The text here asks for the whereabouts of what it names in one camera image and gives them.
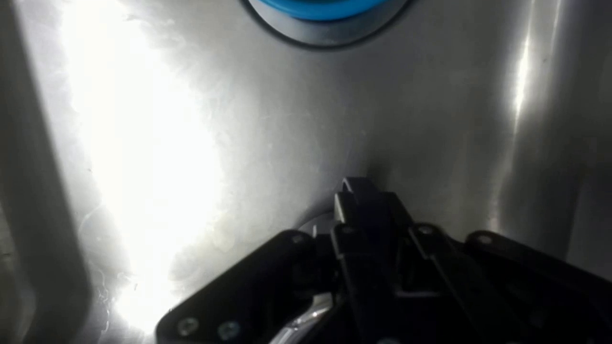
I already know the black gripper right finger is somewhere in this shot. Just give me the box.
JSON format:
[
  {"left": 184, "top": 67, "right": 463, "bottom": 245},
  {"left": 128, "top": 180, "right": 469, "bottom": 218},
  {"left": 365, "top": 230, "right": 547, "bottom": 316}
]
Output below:
[{"left": 363, "top": 178, "right": 612, "bottom": 344}]

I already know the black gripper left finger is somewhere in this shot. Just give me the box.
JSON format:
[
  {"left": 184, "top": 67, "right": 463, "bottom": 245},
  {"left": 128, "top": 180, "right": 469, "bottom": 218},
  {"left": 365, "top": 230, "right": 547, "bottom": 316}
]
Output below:
[{"left": 155, "top": 178, "right": 379, "bottom": 344}]

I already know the stainless steel sink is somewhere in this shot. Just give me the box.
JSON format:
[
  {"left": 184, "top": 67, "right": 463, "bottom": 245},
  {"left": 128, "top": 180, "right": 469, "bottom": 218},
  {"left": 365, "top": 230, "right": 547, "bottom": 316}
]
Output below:
[{"left": 0, "top": 0, "right": 612, "bottom": 344}]

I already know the dark sink drain ring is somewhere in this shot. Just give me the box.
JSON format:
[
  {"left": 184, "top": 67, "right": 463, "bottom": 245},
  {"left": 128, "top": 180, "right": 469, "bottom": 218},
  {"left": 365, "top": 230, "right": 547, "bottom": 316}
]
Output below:
[{"left": 239, "top": 0, "right": 415, "bottom": 52}]

